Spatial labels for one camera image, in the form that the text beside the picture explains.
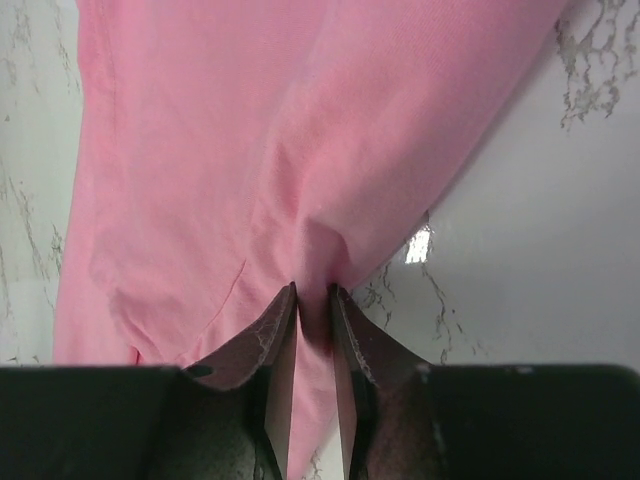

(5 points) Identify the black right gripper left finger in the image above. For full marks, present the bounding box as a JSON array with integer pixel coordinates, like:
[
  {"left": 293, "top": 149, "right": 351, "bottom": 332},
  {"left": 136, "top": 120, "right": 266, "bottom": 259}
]
[{"left": 1, "top": 285, "right": 297, "bottom": 479}]

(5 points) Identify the pink t shirt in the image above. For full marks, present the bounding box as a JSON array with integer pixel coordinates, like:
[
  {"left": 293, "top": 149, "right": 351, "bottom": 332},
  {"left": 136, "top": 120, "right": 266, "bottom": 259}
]
[{"left": 53, "top": 1, "right": 565, "bottom": 479}]

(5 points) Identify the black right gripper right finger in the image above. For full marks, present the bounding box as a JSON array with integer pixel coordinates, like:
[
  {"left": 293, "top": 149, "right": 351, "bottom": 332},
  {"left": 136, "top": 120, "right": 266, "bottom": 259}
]
[{"left": 328, "top": 285, "right": 639, "bottom": 479}]

